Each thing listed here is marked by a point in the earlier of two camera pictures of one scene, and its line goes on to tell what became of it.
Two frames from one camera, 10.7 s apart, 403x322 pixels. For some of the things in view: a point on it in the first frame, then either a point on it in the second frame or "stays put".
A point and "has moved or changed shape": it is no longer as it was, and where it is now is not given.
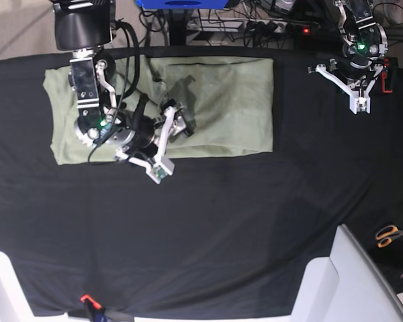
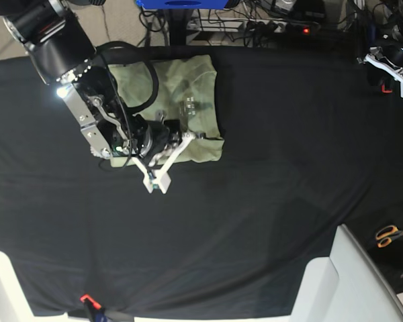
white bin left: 6,300 stays put
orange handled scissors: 384,235 stays put
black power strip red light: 302,29 stays put
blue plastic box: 182,4 stays put
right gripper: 355,68 → 395,54
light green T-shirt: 231,100 has moved or changed shape
